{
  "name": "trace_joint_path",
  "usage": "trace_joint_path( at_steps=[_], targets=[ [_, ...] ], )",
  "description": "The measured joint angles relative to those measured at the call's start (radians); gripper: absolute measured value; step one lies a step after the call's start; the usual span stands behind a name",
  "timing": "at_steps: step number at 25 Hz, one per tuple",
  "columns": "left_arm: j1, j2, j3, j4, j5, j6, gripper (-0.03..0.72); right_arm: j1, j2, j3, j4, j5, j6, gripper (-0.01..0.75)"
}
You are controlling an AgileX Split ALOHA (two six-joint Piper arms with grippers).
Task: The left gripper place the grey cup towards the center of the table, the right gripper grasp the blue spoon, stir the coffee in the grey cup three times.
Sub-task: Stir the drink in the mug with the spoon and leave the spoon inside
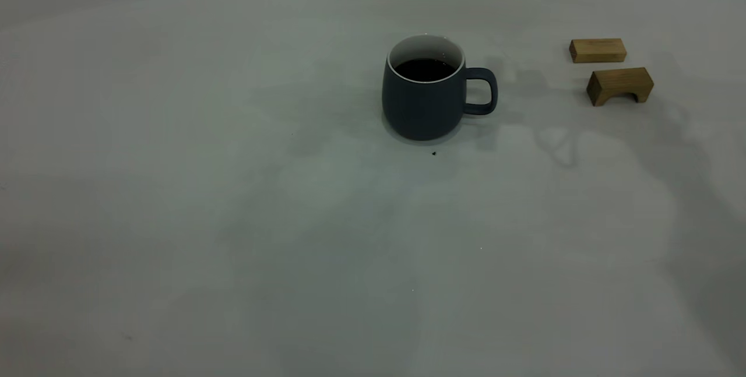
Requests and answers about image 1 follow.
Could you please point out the arched wooden block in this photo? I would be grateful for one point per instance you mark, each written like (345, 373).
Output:
(618, 78)

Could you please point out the dark grey ceramic mug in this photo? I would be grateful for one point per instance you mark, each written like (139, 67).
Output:
(422, 109)

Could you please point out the rectangular wooden block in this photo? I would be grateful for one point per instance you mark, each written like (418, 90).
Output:
(597, 50)

